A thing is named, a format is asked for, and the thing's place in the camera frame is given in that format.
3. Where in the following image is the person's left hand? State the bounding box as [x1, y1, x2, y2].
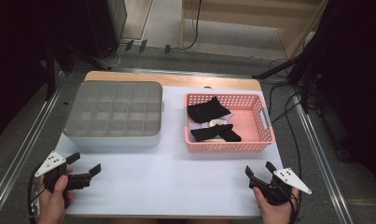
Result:
[36, 167, 76, 224]

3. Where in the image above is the black cabinet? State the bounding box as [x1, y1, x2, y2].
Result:
[82, 0, 128, 60]

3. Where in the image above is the black floor cable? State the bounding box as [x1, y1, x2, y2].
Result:
[283, 91, 304, 224]
[269, 92, 301, 125]

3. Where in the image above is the light wooden shelf unit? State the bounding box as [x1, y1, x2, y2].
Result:
[179, 0, 330, 61]

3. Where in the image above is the white cable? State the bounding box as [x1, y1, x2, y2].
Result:
[104, 45, 124, 69]

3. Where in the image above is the light wooden panel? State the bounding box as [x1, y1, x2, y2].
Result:
[121, 0, 155, 41]

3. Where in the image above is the clear grey box lid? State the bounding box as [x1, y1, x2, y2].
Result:
[63, 80, 164, 138]

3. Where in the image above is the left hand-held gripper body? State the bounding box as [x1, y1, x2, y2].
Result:
[35, 150, 93, 209]

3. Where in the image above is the pink perforated basket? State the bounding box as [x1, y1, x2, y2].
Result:
[183, 91, 276, 154]

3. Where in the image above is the hand-held gripper cable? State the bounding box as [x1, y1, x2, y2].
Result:
[26, 162, 47, 224]
[286, 190, 302, 224]

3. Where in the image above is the black stand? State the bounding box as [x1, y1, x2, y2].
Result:
[44, 38, 114, 102]
[251, 29, 324, 115]

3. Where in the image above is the grey divided storage box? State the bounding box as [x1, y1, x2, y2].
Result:
[62, 79, 165, 148]

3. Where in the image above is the left hand-held gripper cable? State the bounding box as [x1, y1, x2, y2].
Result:
[26, 162, 47, 224]

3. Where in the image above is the dark curtain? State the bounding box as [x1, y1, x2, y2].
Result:
[313, 0, 376, 199]
[0, 0, 91, 145]

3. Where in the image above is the metal floor rail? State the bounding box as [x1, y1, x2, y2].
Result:
[73, 65, 291, 80]
[288, 88, 355, 224]
[0, 70, 65, 217]

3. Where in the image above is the person's right hand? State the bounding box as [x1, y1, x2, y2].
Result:
[252, 186, 300, 224]

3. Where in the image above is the black sock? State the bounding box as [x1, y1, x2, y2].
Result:
[187, 96, 232, 124]
[190, 123, 243, 144]

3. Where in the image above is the right hand-held gripper cable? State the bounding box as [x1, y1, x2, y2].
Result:
[286, 190, 302, 224]

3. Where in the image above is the black hanging cable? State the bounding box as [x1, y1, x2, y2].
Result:
[179, 0, 202, 51]

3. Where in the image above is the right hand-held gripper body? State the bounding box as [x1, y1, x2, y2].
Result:
[248, 167, 313, 207]

